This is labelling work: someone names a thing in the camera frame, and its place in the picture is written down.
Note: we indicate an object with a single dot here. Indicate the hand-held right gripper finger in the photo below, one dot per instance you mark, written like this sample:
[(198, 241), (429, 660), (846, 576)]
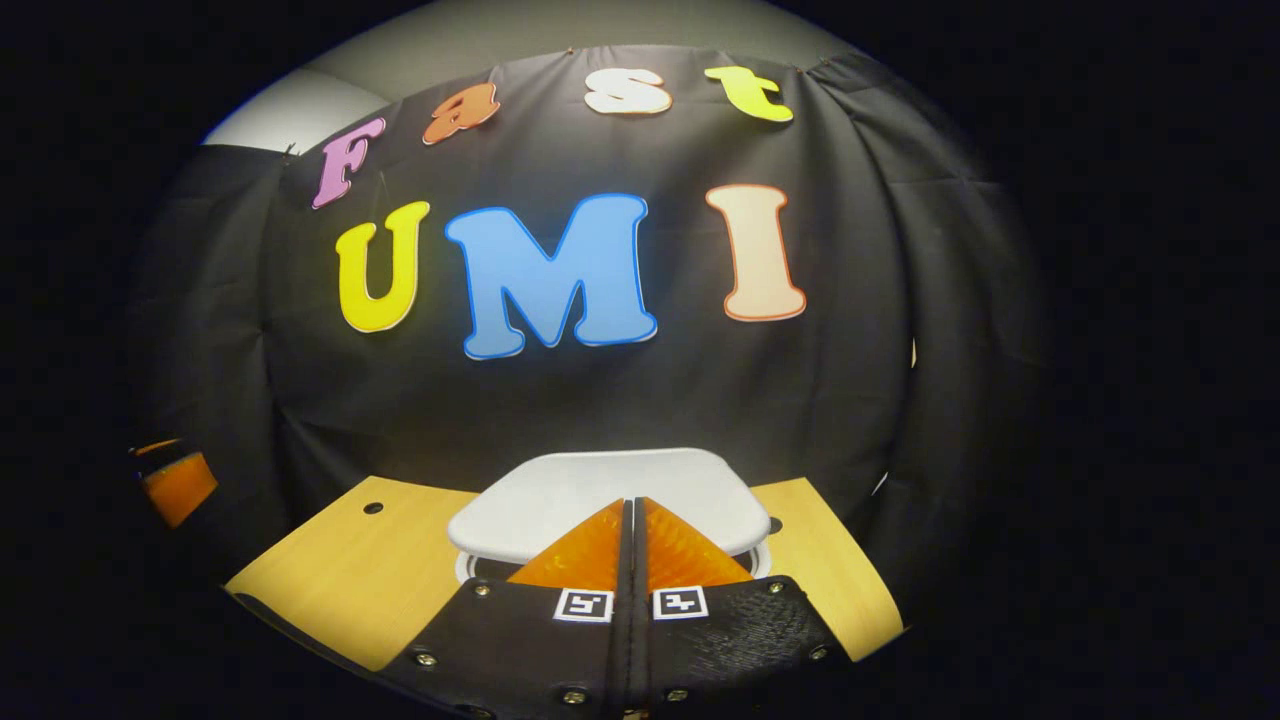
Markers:
[(642, 640), (624, 640)]

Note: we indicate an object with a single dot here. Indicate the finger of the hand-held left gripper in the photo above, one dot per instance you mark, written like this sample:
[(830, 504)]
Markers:
[(158, 447), (180, 490)]

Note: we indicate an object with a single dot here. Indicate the white desktop garbage bin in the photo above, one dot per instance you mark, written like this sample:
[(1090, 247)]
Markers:
[(600, 480)]

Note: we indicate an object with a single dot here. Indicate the black backdrop cloth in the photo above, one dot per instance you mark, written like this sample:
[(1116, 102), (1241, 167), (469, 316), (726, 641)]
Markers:
[(600, 400)]

